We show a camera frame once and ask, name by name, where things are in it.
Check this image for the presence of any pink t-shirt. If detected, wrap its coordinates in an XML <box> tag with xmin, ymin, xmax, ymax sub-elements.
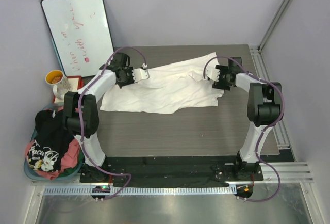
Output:
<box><xmin>24</xmin><ymin>107</ymin><xmax>80</xmax><ymax>177</ymax></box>

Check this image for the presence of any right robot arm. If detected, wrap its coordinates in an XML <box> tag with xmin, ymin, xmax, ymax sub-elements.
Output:
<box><xmin>203</xmin><ymin>57</ymin><xmax>284</xmax><ymax>176</ymax></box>

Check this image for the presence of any black floral-print t-shirt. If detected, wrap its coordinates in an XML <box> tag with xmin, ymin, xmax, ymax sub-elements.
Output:
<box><xmin>27</xmin><ymin>109</ymin><xmax>74</xmax><ymax>172</ymax></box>

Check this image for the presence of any white dry-erase board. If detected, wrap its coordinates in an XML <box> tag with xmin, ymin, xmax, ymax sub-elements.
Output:
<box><xmin>41</xmin><ymin>0</ymin><xmax>114</xmax><ymax>77</ymax></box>

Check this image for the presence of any teal laundry basket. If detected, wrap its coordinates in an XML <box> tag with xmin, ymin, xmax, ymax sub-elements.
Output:
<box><xmin>23</xmin><ymin>103</ymin><xmax>81</xmax><ymax>182</ymax></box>

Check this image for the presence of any slotted cable duct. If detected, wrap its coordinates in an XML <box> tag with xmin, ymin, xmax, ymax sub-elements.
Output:
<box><xmin>43</xmin><ymin>185</ymin><xmax>237</xmax><ymax>196</ymax></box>

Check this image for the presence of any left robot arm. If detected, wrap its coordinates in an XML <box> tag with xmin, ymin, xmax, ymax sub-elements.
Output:
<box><xmin>63</xmin><ymin>53</ymin><xmax>134</xmax><ymax>167</ymax></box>

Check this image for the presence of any right aluminium frame rail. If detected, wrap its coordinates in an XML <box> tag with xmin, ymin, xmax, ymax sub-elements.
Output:
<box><xmin>249</xmin><ymin>46</ymin><xmax>313</xmax><ymax>184</ymax></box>

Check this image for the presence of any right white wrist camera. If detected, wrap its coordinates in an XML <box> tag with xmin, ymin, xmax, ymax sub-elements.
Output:
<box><xmin>203</xmin><ymin>66</ymin><xmax>220</xmax><ymax>82</ymax></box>

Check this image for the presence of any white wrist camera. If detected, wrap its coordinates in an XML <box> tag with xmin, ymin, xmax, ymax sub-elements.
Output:
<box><xmin>203</xmin><ymin>66</ymin><xmax>220</xmax><ymax>82</ymax></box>
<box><xmin>132</xmin><ymin>63</ymin><xmax>150</xmax><ymax>83</ymax></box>

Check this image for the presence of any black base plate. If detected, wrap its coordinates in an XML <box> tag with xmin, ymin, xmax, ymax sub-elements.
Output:
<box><xmin>79</xmin><ymin>155</ymin><xmax>264</xmax><ymax>183</ymax></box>

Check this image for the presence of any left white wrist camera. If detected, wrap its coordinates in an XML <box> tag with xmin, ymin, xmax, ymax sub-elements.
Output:
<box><xmin>132</xmin><ymin>63</ymin><xmax>150</xmax><ymax>83</ymax></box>

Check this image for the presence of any yellow-lined floral mug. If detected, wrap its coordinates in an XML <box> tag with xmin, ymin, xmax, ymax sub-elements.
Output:
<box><xmin>45</xmin><ymin>70</ymin><xmax>73</xmax><ymax>100</ymax></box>

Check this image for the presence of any white robot-print t-shirt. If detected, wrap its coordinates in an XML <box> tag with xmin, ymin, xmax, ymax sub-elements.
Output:
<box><xmin>100</xmin><ymin>53</ymin><xmax>224</xmax><ymax>114</ymax></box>

